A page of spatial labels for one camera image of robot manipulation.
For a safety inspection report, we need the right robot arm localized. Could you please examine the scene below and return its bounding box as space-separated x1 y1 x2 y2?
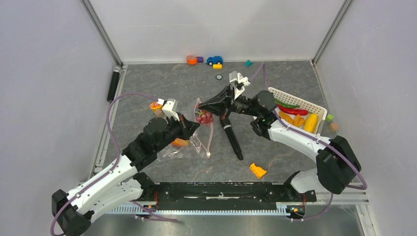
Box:
199 86 367 201

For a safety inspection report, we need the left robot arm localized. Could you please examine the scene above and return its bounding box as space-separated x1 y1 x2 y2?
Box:
50 113 200 236

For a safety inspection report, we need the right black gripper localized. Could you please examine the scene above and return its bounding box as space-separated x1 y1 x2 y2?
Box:
198 85 260 120

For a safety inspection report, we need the blue toy car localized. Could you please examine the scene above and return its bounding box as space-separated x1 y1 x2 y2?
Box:
206 56 223 66

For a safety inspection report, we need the clear polka dot zip bag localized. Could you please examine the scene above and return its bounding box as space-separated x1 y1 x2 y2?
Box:
163 97 214 159

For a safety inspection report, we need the orange yellow fruit toy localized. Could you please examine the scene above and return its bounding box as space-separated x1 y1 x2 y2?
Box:
279 111 305 127

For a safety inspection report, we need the orange cheese wedge toy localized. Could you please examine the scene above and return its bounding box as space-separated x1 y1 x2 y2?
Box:
249 163 267 179

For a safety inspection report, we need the tan wooden cube right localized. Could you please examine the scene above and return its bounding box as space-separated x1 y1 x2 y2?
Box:
328 122 339 132

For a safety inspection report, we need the white toothed cable rail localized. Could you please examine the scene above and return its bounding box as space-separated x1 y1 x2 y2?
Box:
107 203 290 216

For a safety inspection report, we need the green cube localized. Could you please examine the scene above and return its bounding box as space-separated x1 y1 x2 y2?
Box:
325 114 334 122

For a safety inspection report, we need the teal block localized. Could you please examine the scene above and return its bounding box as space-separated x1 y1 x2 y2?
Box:
245 60 253 67

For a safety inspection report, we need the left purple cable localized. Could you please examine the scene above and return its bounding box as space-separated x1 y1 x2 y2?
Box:
50 92 165 236

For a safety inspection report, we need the black microphone at wall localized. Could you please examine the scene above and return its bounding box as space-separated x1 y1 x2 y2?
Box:
106 65 122 103

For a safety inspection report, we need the white perforated basket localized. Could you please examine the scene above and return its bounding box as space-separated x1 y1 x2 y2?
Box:
268 87 328 135

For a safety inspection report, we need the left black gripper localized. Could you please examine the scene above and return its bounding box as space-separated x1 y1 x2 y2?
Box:
154 112 200 152

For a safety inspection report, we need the citrus slice toy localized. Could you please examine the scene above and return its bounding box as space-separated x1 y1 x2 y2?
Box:
149 102 163 112

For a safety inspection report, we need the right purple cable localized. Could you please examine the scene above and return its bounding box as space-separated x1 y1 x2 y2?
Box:
249 62 368 222

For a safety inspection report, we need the yellow corn toy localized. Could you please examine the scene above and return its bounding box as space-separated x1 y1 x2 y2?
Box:
303 113 318 133

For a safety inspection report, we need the red grape bunch toy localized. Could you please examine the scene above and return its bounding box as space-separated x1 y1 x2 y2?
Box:
195 109 214 126

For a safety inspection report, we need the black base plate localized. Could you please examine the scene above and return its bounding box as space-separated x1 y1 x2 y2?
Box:
133 173 317 211

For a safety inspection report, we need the black microphone on table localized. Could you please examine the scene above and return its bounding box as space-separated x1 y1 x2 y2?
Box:
219 116 243 160

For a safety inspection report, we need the yellow brick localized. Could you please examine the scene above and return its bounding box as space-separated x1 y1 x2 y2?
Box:
212 64 223 70

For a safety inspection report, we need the purple cable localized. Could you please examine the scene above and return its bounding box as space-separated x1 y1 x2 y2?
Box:
249 62 368 222
50 92 165 236

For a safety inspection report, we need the orange red mango toy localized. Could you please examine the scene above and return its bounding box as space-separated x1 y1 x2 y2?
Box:
171 138 189 148

